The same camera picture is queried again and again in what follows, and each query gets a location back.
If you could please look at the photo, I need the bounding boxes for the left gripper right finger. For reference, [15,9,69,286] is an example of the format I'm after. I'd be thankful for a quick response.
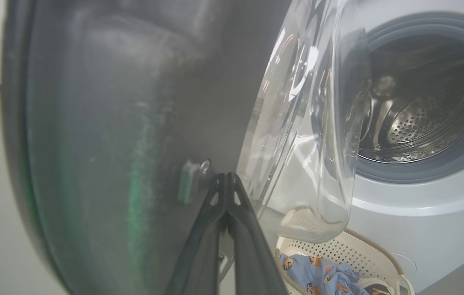
[226,172,289,295]

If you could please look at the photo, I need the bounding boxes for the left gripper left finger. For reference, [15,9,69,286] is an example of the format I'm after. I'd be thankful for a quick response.
[166,172,228,295]

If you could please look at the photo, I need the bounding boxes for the cream orange black garment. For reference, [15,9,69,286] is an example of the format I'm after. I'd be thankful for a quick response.
[359,279,396,295]

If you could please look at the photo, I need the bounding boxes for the dark round washer door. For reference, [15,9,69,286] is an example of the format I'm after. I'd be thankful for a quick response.
[0,0,373,295]

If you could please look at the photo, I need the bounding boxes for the white front-load washing machine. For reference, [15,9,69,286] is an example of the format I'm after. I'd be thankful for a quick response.
[257,0,464,294]

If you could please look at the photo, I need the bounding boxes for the steel washing machine drum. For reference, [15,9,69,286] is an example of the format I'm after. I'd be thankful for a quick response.
[357,36,464,163]

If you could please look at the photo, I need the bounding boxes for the cream perforated laundry basket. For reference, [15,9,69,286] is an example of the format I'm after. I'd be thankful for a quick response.
[275,229,415,295]

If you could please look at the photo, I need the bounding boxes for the round white filter cover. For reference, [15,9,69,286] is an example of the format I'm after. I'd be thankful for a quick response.
[388,252,418,284]

